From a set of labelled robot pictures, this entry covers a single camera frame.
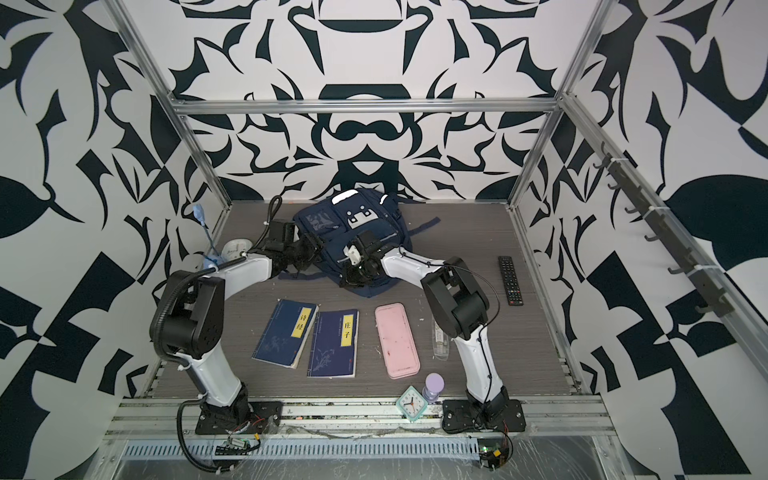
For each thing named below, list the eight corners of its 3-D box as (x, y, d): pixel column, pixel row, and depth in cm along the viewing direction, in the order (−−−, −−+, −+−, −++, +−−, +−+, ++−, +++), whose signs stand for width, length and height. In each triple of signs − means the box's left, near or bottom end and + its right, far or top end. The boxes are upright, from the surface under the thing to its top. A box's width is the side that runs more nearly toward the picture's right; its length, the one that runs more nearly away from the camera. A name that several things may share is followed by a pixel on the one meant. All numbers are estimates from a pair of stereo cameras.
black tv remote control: (508, 305, 95) (510, 302, 94) (497, 259, 106) (499, 256, 104) (522, 305, 95) (524, 303, 94) (509, 259, 106) (511, 256, 104)
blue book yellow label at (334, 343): (306, 377, 82) (304, 375, 80) (316, 313, 93) (314, 310, 91) (356, 377, 82) (355, 375, 80) (359, 313, 93) (359, 310, 91)
